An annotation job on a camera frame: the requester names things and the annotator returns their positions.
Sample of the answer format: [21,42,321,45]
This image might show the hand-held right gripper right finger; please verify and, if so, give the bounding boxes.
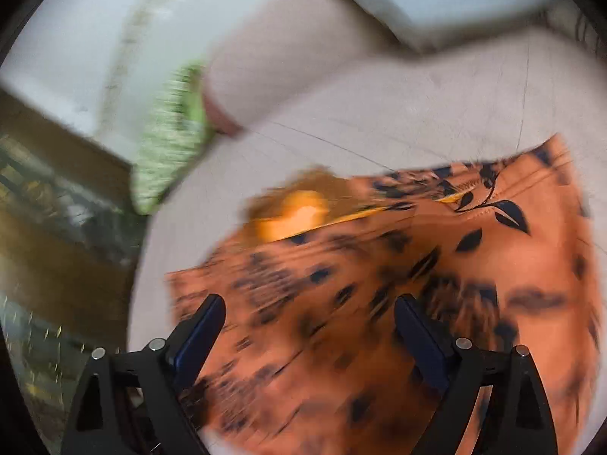
[393,294,559,455]

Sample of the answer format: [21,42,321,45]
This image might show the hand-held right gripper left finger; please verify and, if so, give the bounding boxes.
[61,294,226,455]

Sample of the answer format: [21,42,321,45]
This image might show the wooden door with glass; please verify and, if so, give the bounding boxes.
[0,88,153,455]

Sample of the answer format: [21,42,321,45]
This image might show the green patterned folded blanket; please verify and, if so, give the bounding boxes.
[129,59,216,216]

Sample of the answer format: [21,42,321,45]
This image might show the orange floral shirt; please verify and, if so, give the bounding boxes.
[166,133,599,455]

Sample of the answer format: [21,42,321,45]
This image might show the pink bolster cushion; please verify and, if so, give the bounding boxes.
[203,0,428,137]

